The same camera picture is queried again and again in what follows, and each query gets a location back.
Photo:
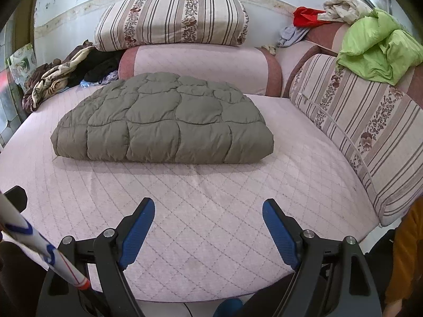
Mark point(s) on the striped floral cushion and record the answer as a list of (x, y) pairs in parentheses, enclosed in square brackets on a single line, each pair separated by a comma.
[(363, 122), (165, 19)]

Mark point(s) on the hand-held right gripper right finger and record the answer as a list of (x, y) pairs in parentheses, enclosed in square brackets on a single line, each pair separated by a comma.
[(281, 234)]

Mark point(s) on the cream crumpled cloth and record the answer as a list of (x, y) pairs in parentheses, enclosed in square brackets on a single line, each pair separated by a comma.
[(340, 6)]

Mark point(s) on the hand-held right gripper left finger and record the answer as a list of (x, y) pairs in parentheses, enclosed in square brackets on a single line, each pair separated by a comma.
[(137, 234)]

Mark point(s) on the person's orange garment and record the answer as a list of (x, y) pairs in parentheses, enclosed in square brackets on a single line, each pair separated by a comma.
[(406, 254)]

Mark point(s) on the red cloth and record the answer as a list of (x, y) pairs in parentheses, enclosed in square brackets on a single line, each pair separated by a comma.
[(305, 18)]

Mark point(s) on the small beige cloth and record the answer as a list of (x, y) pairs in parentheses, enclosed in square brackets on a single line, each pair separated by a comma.
[(269, 49)]

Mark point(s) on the person's dark pants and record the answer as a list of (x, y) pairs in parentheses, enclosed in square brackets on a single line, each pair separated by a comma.
[(264, 297)]

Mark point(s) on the pale blue plastic bag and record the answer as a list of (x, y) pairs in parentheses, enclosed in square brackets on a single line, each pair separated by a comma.
[(105, 78)]

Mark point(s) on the pink sofa back cushion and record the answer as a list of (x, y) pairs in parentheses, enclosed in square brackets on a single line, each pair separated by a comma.
[(198, 62)]

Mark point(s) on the black plastic block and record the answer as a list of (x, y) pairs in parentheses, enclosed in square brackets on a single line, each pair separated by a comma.
[(15, 198)]

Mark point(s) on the white blue-printed rod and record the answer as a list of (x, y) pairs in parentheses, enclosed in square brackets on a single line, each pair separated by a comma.
[(39, 241)]

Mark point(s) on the brown cream patterned blanket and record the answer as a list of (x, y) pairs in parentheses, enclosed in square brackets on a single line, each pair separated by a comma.
[(49, 79)]

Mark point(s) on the light green jacket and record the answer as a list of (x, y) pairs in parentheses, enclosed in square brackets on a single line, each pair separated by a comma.
[(373, 46)]

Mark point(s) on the grey cloth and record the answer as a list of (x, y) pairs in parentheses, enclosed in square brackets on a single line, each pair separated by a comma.
[(290, 36)]

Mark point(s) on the black cloth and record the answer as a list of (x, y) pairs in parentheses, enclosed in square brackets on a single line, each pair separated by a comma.
[(99, 66)]

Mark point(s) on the green printed bag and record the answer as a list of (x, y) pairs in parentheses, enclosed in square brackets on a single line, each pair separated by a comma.
[(23, 61)]

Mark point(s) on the olive quilted jacket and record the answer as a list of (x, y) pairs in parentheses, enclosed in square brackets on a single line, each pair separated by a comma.
[(158, 122)]

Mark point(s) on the pink quilted sofa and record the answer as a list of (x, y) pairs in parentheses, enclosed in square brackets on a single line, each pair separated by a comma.
[(205, 204)]

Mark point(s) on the blue rounded object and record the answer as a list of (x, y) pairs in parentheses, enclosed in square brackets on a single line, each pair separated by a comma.
[(228, 307)]

